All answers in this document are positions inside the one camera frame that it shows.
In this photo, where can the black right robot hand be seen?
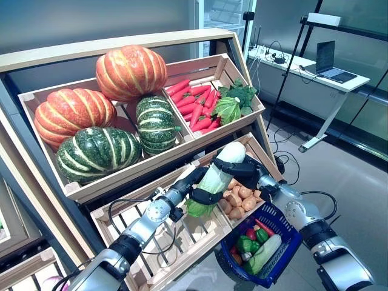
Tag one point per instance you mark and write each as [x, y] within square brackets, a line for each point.
[248, 172]

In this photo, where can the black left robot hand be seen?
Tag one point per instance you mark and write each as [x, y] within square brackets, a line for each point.
[191, 180]

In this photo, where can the napa cabbage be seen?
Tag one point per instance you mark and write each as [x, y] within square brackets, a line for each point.
[266, 250]
[212, 182]

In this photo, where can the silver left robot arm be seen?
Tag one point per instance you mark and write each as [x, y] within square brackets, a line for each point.
[151, 212]

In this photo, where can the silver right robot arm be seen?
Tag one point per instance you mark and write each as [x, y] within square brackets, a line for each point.
[294, 209]

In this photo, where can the blue plastic shopping basket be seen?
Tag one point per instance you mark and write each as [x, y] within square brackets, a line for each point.
[260, 282]

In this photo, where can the brown potato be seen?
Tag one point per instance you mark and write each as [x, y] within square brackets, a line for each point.
[237, 213]
[248, 204]
[245, 193]
[258, 200]
[225, 205]
[235, 199]

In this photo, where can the black round stand base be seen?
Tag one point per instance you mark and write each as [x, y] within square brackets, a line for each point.
[279, 166]

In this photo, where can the red toy carrot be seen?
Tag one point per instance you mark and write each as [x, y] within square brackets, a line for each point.
[188, 109]
[209, 98]
[200, 90]
[181, 94]
[201, 124]
[178, 88]
[197, 115]
[263, 226]
[214, 124]
[185, 102]

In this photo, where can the red toy tomato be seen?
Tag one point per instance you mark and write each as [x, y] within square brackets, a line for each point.
[250, 235]

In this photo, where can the large wooden crate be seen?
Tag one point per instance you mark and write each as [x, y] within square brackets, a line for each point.
[127, 171]

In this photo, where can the small green toy pepper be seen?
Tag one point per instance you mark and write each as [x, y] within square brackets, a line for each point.
[255, 247]
[262, 236]

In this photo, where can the light green cabbage head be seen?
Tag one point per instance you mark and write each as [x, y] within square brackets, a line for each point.
[227, 110]

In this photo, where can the green striped pumpkin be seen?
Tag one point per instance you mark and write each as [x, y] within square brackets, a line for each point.
[97, 154]
[156, 124]

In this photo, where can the small green toy lettuce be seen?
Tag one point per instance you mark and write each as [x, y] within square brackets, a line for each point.
[245, 243]

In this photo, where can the small red toy fruit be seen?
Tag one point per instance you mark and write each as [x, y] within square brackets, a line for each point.
[234, 250]

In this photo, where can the dark green leaf bunch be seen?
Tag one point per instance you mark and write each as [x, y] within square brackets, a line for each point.
[242, 94]

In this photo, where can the white toy garlic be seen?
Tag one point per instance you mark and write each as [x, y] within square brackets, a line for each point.
[246, 256]

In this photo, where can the orange toy fruit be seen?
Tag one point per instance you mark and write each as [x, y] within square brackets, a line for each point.
[237, 259]

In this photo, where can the white desk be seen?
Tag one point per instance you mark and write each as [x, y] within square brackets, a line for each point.
[272, 82]

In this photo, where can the black power adapter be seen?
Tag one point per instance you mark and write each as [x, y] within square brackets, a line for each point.
[279, 60]

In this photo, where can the white power strip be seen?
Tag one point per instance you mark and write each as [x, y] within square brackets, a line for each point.
[263, 51]

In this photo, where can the orange striped pumpkin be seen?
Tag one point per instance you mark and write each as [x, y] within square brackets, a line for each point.
[130, 72]
[72, 115]

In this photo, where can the black antenna device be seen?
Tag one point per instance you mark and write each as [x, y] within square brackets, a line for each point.
[258, 36]

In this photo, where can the open grey laptop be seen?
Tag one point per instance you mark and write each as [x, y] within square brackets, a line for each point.
[325, 57]

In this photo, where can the wooden display stand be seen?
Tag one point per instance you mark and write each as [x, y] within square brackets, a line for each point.
[121, 45]

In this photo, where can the black sensor on pole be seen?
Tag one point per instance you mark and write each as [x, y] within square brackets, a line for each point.
[248, 15]

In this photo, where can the white glass door fridge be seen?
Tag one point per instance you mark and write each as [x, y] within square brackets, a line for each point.
[221, 15]

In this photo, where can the black metal shelf rack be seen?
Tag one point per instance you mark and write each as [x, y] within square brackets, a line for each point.
[304, 20]

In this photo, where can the purple white turnip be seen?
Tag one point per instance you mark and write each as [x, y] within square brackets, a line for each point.
[54, 276]

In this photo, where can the long white box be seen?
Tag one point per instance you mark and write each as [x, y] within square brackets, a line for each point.
[324, 19]

